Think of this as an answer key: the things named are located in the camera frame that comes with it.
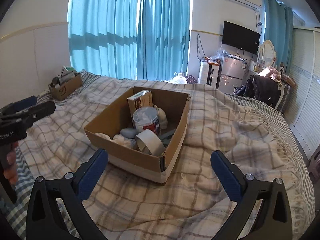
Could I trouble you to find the white lace socks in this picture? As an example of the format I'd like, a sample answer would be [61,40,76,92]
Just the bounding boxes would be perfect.
[95,133,137,150]

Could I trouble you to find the brown medicine box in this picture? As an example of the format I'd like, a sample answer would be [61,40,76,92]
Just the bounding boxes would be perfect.
[127,90,153,122]

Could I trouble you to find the wide white tape roll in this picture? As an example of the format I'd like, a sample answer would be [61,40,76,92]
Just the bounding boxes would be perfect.
[135,129,165,157]

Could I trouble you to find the person's left hand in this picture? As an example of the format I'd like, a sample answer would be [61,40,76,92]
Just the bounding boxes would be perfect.
[3,142,18,185]

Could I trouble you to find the small cardboard box with items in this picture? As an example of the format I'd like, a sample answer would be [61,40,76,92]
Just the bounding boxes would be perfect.
[48,66,82,101]

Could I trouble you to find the open brown cardboard box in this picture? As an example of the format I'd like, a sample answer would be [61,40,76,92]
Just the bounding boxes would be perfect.
[85,87,190,184]

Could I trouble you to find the light blue earbud case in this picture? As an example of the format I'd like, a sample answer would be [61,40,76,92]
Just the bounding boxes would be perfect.
[120,128,139,139]

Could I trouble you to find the white sliding wardrobe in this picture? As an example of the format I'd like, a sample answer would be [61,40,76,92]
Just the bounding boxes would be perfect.
[284,27,319,159]

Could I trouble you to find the clear cotton swab jar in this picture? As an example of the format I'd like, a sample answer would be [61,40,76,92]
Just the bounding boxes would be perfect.
[132,107,161,135]

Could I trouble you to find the teal curtain left panel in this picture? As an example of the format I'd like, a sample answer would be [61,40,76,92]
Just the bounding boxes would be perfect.
[67,0,138,79]

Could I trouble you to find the teal curtain panel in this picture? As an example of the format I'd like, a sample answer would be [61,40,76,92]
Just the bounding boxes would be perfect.
[67,0,138,79]
[137,0,190,81]

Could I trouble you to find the white plush toy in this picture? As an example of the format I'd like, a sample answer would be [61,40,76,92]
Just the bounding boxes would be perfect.
[153,105,168,130]

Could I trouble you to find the chair with black jacket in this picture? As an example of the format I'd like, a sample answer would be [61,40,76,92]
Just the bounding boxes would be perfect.
[234,75,281,108]

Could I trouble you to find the pink clothes pile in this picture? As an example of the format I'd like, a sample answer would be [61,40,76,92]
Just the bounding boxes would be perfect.
[258,66,281,82]

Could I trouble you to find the silver small refrigerator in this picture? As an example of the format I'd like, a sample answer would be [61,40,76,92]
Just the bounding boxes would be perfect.
[218,56,246,94]

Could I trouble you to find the teal curtain middle panel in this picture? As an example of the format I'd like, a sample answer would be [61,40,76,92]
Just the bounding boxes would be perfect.
[137,0,190,81]

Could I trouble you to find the white suitcase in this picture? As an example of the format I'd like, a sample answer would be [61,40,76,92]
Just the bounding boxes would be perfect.
[198,60,219,87]

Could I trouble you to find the oval white vanity mirror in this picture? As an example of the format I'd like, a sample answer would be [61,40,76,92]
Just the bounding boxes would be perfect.
[257,40,277,68]

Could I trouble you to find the teal curtain right window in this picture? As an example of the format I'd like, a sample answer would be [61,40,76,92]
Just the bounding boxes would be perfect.
[264,0,293,73]

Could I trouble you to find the black wall television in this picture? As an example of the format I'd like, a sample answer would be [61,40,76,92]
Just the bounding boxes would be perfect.
[222,21,260,55]

